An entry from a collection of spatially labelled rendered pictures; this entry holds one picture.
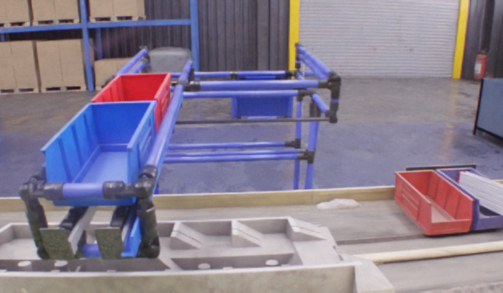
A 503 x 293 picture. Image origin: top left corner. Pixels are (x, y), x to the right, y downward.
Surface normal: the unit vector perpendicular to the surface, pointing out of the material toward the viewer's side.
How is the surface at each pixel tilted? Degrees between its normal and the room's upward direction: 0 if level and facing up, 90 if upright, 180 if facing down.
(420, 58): 90
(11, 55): 90
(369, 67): 90
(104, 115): 94
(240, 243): 80
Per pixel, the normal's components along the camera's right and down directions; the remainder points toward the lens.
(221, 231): 0.07, 0.15
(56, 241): 0.07, 0.40
